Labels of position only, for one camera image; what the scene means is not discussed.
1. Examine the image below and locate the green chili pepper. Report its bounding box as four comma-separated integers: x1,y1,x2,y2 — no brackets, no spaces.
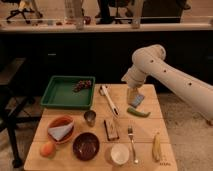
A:
127,107,151,118

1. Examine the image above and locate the blue sponge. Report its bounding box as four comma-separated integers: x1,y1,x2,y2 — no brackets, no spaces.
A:
130,94,145,108

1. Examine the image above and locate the silver fork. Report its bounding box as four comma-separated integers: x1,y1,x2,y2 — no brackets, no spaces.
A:
127,126,139,164

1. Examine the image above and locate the brown chocolate bar block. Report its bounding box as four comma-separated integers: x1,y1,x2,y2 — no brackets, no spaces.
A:
104,119,119,141

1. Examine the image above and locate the yellow banana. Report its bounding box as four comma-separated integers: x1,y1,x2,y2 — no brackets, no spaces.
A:
152,132,162,162

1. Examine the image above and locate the purple grape bunch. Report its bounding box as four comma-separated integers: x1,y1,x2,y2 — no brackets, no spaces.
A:
73,80,92,92

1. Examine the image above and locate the orange bowl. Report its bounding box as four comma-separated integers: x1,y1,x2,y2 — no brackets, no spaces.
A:
47,116,74,144

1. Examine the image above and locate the purple bowl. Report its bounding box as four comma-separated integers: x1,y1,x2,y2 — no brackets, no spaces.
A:
72,132,100,161

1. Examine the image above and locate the light blue cloth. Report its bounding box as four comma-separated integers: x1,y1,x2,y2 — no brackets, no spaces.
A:
48,122,74,141

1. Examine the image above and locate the black office chair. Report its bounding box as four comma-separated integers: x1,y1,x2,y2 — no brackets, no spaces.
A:
1,0,43,24

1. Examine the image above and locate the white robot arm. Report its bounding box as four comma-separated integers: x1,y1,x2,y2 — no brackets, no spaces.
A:
122,44,213,121

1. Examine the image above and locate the small metal cup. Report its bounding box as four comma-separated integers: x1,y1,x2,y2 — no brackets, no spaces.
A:
84,110,96,127

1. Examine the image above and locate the orange peach fruit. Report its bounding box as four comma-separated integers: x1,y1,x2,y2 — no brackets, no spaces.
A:
40,141,56,157

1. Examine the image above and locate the green plastic tray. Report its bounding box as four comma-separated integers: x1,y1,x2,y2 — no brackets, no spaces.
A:
41,76,95,110

